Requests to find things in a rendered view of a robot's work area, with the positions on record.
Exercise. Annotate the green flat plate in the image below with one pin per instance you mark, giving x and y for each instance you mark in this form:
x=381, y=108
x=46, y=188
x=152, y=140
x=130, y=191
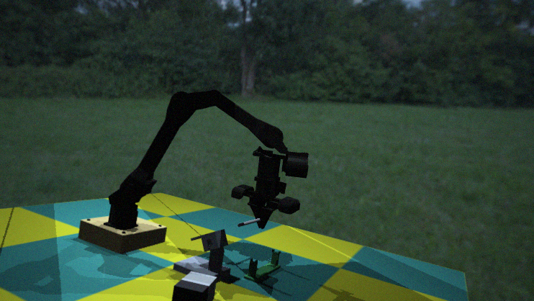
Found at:
x=255, y=274

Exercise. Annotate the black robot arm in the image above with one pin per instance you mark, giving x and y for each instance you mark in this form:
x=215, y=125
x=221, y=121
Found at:
x=123, y=210

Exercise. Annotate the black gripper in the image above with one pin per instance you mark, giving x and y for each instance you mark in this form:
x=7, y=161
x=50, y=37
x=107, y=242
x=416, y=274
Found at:
x=265, y=194

